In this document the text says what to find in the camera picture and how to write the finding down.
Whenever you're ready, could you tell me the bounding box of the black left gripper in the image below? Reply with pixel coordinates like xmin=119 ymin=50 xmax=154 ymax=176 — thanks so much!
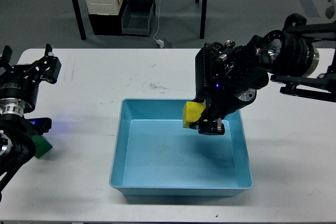
xmin=1 ymin=44 xmax=61 ymax=111

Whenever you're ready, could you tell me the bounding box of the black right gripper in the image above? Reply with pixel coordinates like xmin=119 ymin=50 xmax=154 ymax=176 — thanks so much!
xmin=193 ymin=42 xmax=269 ymax=135

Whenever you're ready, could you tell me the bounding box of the yellow block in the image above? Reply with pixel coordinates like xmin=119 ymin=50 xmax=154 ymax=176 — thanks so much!
xmin=182 ymin=101 xmax=206 ymax=129

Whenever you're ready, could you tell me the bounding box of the green block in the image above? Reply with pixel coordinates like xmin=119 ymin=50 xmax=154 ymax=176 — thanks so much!
xmin=32 ymin=135 xmax=52 ymax=159

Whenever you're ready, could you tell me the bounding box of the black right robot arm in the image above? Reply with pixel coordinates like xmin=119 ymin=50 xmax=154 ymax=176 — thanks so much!
xmin=184 ymin=14 xmax=335 ymax=135

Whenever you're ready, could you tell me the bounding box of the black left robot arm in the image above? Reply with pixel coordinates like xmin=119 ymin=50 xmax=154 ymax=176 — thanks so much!
xmin=1 ymin=44 xmax=61 ymax=189

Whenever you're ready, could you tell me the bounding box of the blue plastic box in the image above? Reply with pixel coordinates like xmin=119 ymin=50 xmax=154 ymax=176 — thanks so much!
xmin=109 ymin=99 xmax=253 ymax=197

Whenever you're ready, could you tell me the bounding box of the black box under crate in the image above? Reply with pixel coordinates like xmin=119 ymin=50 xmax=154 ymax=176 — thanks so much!
xmin=88 ymin=0 xmax=128 ymax=36

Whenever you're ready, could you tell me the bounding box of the black table leg left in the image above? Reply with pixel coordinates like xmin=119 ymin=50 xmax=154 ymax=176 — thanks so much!
xmin=71 ymin=0 xmax=86 ymax=40

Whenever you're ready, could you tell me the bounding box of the dark grey plastic bin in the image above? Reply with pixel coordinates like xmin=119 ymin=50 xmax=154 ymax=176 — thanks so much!
xmin=121 ymin=0 xmax=156 ymax=37

